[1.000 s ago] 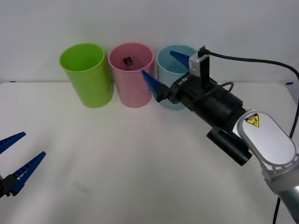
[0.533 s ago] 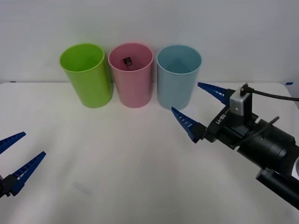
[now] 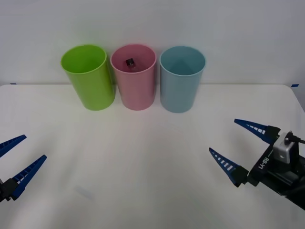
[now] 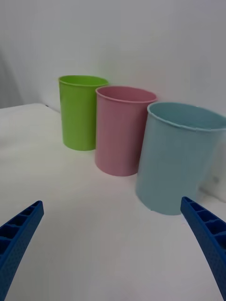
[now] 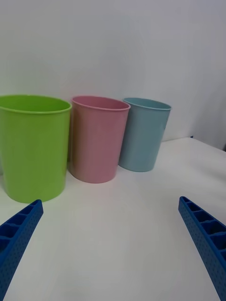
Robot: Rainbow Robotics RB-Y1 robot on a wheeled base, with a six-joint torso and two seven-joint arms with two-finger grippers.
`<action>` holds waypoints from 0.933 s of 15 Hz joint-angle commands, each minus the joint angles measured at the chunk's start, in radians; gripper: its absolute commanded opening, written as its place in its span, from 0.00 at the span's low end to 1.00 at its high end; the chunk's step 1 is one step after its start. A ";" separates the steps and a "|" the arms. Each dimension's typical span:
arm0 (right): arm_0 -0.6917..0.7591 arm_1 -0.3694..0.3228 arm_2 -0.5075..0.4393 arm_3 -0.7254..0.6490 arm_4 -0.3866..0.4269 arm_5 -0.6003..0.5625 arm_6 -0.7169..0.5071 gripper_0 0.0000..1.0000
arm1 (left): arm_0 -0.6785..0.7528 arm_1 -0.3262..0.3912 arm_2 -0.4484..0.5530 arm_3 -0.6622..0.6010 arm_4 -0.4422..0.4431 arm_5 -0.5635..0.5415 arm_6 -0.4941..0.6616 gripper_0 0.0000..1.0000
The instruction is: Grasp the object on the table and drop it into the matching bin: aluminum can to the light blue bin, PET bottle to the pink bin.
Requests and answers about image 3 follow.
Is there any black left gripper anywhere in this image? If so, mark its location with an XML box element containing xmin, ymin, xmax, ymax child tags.
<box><xmin>0</xmin><ymin>134</ymin><xmax>48</xmax><ymax>204</ymax></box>

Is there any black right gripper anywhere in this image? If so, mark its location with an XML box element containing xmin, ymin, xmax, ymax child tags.
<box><xmin>208</xmin><ymin>118</ymin><xmax>303</xmax><ymax>198</ymax></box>

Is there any small clear bottle black cap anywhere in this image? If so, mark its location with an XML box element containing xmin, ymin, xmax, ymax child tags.
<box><xmin>125</xmin><ymin>57</ymin><xmax>139</xmax><ymax>72</ymax></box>

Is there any pale blue plastic bin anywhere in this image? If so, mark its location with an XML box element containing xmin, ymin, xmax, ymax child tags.
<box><xmin>159</xmin><ymin>45</ymin><xmax>206</xmax><ymax>114</ymax></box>

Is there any yellow-green plastic bin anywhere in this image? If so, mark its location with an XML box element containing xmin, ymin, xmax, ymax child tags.
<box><xmin>60</xmin><ymin>44</ymin><xmax>117</xmax><ymax>111</ymax></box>

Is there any pink plastic bin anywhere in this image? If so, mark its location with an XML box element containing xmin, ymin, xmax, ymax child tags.
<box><xmin>110</xmin><ymin>43</ymin><xmax>157</xmax><ymax>111</ymax></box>

